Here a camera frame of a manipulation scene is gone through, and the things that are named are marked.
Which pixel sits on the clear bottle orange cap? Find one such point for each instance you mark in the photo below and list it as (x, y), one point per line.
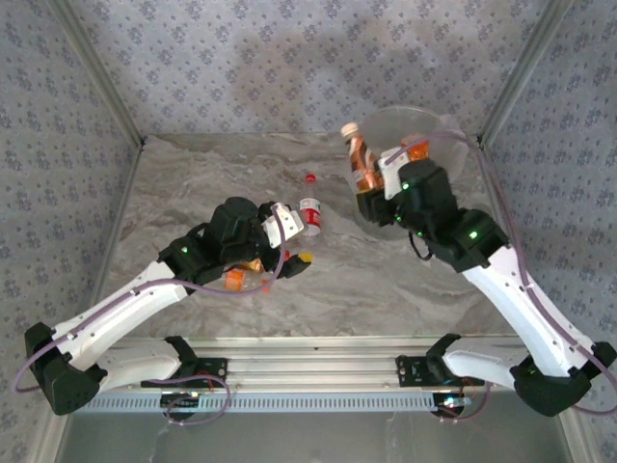
(235, 280)

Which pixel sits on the brown drink bottle white cap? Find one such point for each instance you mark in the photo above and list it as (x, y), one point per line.
(361, 159)

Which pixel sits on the clear bottle red cap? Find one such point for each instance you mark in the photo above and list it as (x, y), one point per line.
(311, 214)

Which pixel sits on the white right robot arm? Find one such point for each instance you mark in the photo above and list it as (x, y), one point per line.
(506, 299)

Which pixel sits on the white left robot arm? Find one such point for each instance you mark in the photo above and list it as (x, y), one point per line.
(120, 308)

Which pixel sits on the clear plastic bin liner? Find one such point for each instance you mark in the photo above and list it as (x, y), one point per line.
(448, 149)

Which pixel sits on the controller board with led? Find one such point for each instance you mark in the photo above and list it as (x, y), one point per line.
(180, 400)
(450, 401)

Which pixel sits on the grey metal lower panel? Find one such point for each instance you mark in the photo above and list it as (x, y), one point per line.
(313, 439)

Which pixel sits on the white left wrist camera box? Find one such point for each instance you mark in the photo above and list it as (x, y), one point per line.
(287, 226)

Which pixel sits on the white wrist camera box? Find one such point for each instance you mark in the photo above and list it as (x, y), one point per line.
(390, 169)
(287, 226)

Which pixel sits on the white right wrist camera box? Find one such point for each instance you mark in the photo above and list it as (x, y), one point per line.
(390, 169)

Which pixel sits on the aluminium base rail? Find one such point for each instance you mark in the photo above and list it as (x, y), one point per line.
(313, 366)

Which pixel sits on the aluminium side rail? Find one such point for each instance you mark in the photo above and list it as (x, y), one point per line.
(121, 202)
(576, 439)

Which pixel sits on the aluminium corner post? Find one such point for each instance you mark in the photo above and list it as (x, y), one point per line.
(521, 72)
(103, 72)

